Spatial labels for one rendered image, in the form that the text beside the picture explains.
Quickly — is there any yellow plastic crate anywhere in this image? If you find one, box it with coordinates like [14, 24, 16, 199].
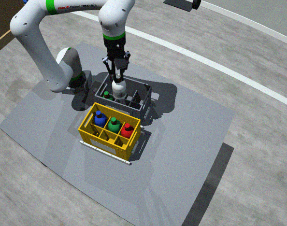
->
[82, 105, 141, 161]

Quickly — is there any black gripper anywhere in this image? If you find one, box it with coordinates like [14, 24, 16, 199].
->
[102, 46, 131, 83]

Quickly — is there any blue bottle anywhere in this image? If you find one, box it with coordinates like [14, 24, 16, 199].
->
[94, 111, 107, 128]

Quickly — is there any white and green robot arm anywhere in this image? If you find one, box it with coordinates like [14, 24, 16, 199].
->
[10, 0, 135, 93]

